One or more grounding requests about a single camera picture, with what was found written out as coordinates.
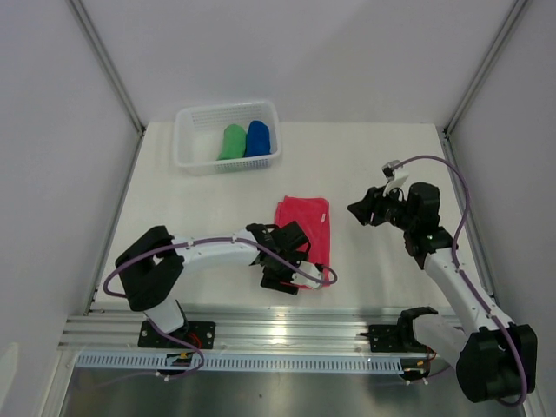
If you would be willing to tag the green towel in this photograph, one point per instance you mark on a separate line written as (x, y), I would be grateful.
(233, 143)

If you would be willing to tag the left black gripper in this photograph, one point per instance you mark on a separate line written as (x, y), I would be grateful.
(274, 282)

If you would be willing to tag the left aluminium corner post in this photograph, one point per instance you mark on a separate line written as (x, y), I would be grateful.
(97, 46)

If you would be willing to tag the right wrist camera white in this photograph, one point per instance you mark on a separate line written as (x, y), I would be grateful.
(396, 176)

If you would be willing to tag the white plastic basket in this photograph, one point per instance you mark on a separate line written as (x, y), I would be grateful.
(199, 136)

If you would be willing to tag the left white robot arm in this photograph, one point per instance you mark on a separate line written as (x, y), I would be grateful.
(150, 267)

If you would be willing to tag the white slotted cable duct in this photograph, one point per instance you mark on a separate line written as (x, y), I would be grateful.
(243, 362)

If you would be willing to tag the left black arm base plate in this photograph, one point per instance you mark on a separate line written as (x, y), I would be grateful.
(200, 334)

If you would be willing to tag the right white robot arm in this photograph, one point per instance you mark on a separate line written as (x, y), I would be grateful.
(493, 357)

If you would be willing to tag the aluminium rail frame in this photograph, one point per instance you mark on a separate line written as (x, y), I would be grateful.
(239, 329)

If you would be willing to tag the pink towel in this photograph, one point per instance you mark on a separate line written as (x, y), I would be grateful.
(312, 215)

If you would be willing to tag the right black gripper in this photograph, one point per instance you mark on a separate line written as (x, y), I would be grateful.
(363, 209)

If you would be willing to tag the right aluminium corner post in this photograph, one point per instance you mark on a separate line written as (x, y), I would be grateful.
(501, 39)

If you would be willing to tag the aluminium corner post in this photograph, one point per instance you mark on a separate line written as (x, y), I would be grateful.
(501, 39)
(97, 46)

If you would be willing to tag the blue towel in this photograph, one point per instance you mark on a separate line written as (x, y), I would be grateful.
(257, 140)

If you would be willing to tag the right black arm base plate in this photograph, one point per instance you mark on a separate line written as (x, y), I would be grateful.
(398, 337)

